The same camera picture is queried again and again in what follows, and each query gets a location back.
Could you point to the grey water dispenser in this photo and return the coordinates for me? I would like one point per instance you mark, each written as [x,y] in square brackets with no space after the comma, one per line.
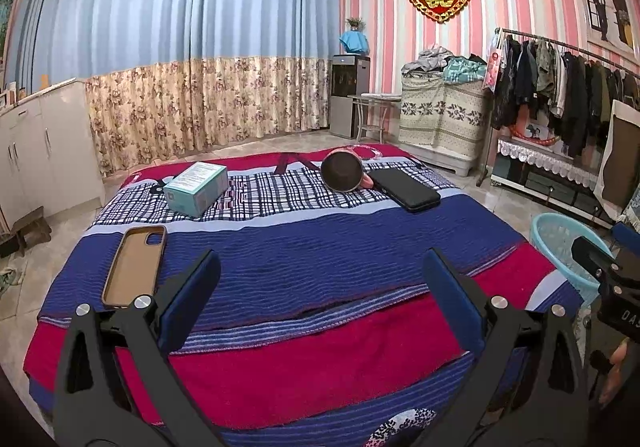
[342,117]

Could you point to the teal plaid clothing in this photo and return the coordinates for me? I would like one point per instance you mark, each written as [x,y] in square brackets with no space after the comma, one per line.
[462,69]

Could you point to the white cabinet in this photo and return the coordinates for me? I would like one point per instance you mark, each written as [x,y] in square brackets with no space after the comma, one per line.
[55,152]

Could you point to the dark wall picture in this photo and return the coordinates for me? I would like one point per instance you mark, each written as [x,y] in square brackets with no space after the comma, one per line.
[6,22]

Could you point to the small wooden stool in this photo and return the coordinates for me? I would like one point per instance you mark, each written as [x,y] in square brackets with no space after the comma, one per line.
[30,227]

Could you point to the grey appliance base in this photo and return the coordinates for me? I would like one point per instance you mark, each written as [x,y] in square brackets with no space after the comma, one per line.
[450,159]

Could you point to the teal tissue box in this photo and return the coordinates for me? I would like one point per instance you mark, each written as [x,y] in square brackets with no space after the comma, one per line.
[195,177]

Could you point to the pink mug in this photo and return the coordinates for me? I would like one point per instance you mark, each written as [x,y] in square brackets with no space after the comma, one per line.
[342,172]

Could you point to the blue floral curtain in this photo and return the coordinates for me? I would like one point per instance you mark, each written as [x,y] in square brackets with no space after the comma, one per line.
[175,27]

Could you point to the white picture box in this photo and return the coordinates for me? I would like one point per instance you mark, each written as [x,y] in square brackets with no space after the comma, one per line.
[539,129]

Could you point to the large figure wall poster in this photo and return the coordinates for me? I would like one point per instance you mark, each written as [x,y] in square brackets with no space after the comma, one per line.
[605,7]

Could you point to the pink gift bag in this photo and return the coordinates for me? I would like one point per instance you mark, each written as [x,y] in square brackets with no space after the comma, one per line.
[492,67]

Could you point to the row of hanging clothes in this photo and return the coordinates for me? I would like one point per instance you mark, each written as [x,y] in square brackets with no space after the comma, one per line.
[575,92]

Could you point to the white lace cloth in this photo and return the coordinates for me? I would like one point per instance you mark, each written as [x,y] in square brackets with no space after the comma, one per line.
[545,154]

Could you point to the low dark cabinet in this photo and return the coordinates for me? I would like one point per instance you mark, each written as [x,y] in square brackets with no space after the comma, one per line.
[550,187]

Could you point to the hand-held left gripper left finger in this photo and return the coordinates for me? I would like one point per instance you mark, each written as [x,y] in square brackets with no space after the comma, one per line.
[190,299]

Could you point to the light blue plastic basket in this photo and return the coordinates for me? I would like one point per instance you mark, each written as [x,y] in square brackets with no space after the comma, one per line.
[555,247]

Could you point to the folded brown table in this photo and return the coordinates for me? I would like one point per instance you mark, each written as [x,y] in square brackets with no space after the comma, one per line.
[625,152]

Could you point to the small round glass table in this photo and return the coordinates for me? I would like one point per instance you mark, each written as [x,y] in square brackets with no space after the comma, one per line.
[375,98]

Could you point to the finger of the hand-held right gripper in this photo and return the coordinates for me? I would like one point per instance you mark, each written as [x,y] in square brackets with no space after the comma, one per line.
[627,234]
[620,302]

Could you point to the striped red blue blanket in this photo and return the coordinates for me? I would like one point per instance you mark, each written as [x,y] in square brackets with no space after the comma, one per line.
[300,252]

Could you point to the black flat case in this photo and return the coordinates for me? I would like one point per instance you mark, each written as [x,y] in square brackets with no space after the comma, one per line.
[405,189]

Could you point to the metal clothes rack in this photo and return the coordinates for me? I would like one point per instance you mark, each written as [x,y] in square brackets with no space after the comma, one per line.
[484,167]

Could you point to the patterned cloth cover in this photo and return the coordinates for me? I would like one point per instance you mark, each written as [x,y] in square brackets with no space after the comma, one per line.
[440,117]

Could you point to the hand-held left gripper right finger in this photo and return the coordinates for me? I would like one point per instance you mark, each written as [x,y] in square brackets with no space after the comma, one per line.
[450,297]

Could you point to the brown phone case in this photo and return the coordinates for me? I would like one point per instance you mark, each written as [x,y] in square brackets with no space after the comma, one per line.
[132,267]

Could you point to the person's right hand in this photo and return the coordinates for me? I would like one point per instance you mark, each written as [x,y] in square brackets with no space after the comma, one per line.
[619,372]

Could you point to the small potted plant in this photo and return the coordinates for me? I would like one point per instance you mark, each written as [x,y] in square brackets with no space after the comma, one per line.
[356,23]

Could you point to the grey crumpled clothing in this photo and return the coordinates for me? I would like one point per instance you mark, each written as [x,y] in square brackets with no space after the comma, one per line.
[425,59]

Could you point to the blue patterned fringe cloth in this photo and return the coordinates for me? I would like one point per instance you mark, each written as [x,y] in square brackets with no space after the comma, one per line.
[632,212]

